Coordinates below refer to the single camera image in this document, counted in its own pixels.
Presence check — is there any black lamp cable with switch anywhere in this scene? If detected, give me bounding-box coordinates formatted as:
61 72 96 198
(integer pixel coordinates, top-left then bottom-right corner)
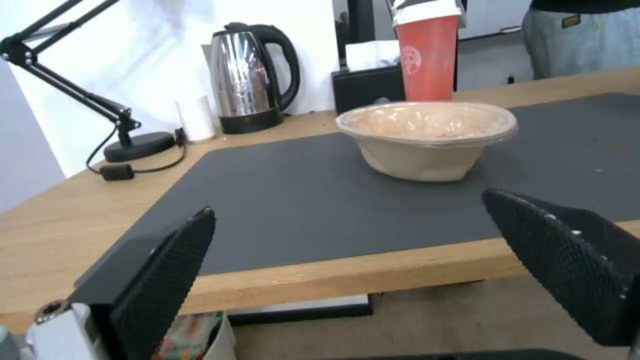
85 128 187 183

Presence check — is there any stainless steel electric kettle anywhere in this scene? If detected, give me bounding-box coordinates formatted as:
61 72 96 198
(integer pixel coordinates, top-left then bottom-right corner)
208 23 302 135

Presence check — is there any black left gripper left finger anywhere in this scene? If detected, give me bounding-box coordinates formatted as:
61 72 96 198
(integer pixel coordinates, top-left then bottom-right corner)
25 205 217 360

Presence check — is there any white paper roll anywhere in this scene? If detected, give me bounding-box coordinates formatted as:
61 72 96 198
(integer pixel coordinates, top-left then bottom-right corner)
174 94 217 143

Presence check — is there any black desk lamp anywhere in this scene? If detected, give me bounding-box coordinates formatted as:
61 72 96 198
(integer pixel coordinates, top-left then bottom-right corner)
0 0 177 163

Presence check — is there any beige paper takeout bowl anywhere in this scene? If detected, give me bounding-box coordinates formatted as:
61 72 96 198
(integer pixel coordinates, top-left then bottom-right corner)
334 101 520 184

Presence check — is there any black tissue box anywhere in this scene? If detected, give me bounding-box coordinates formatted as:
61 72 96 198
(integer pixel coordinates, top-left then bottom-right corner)
330 41 407 116

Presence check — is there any white waste bin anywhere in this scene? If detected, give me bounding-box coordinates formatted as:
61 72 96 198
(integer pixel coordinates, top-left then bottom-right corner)
152 310 238 360

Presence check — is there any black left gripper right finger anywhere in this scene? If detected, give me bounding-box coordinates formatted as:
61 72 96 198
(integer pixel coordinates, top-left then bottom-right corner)
480 187 640 348

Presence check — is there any red paper cup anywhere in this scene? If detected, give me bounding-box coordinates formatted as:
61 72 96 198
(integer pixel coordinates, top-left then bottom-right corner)
391 0 464 101

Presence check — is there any person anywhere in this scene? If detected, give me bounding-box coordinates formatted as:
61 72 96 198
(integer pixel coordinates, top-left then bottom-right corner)
521 0 640 80

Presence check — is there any dark grey desk mat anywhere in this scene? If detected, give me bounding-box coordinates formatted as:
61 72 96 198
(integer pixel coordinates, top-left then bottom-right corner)
113 91 640 280

